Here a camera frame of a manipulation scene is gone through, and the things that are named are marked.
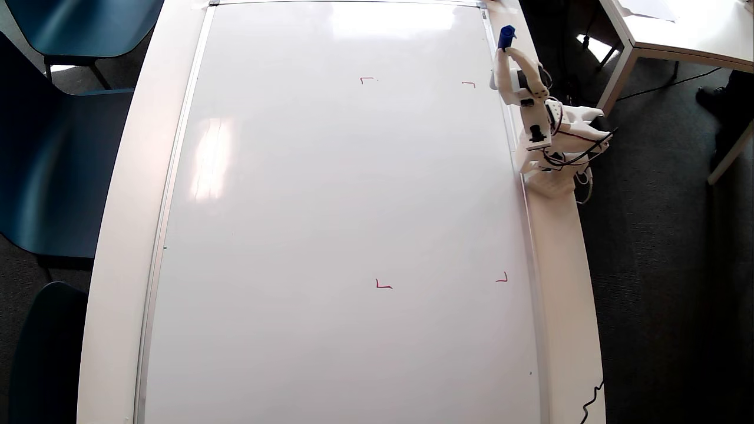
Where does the dark blue chair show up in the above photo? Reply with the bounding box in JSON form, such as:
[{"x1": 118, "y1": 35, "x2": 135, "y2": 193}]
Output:
[{"x1": 9, "y1": 281, "x2": 89, "y2": 424}]

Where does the blue chair with metal legs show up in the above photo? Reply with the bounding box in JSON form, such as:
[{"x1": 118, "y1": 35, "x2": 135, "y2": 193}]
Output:
[{"x1": 3, "y1": 0, "x2": 166, "y2": 90}]

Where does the white cable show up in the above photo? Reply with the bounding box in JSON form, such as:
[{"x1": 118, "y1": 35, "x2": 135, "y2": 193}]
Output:
[{"x1": 574, "y1": 168, "x2": 593, "y2": 205}]

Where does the white side table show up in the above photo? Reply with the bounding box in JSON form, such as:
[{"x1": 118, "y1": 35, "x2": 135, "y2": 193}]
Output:
[{"x1": 580, "y1": 0, "x2": 754, "y2": 186}]

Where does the black curly cable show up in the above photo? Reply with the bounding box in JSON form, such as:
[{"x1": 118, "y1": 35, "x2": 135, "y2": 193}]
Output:
[{"x1": 580, "y1": 380, "x2": 606, "y2": 424}]

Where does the dark trouser leg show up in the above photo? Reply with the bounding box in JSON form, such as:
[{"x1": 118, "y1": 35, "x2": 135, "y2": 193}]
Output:
[{"x1": 713, "y1": 69, "x2": 754, "y2": 171}]

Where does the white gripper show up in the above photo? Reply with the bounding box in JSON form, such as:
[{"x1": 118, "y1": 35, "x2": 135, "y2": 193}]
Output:
[{"x1": 490, "y1": 46, "x2": 557, "y2": 151}]

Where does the large blue chair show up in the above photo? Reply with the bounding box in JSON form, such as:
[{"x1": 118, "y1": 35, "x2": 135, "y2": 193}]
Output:
[{"x1": 0, "y1": 32, "x2": 136, "y2": 271}]

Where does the black camera cable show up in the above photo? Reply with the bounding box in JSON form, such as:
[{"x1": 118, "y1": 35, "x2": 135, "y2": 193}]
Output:
[{"x1": 541, "y1": 97, "x2": 618, "y2": 169}]

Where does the black shoe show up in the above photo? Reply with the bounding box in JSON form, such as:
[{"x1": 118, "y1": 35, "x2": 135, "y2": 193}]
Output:
[{"x1": 695, "y1": 85, "x2": 737, "y2": 118}]

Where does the black floor cable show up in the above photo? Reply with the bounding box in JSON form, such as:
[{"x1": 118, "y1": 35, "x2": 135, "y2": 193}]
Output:
[{"x1": 616, "y1": 67, "x2": 724, "y2": 102}]

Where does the large white whiteboard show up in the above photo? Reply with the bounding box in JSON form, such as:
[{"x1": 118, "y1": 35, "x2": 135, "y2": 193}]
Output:
[{"x1": 134, "y1": 0, "x2": 551, "y2": 424}]

